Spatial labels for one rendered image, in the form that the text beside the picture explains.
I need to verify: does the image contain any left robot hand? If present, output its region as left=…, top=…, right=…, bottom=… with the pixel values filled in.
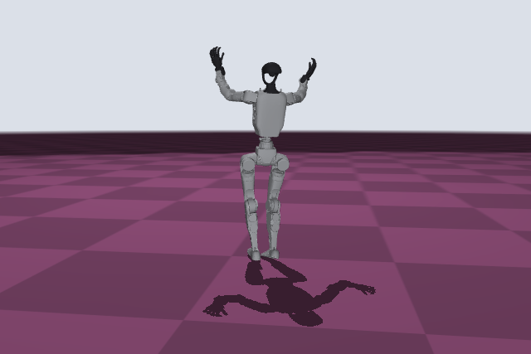
left=210, top=46, right=225, bottom=75

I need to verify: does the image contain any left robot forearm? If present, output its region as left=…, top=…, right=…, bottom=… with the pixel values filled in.
left=215, top=70, right=230, bottom=98

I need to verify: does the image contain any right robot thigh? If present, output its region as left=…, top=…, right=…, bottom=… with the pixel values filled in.
left=265, top=153, right=290, bottom=212

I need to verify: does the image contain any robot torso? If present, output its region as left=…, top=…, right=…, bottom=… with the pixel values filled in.
left=252, top=88, right=287, bottom=166

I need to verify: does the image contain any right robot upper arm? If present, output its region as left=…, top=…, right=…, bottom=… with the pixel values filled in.
left=285, top=91, right=304, bottom=106

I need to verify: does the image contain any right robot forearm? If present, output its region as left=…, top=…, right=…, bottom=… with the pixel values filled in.
left=297, top=77, right=308, bottom=99

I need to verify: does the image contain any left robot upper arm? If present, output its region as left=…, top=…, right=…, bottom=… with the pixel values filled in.
left=226, top=89, right=257, bottom=104

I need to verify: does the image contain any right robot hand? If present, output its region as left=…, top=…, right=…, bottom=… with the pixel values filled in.
left=300, top=58, right=316, bottom=83

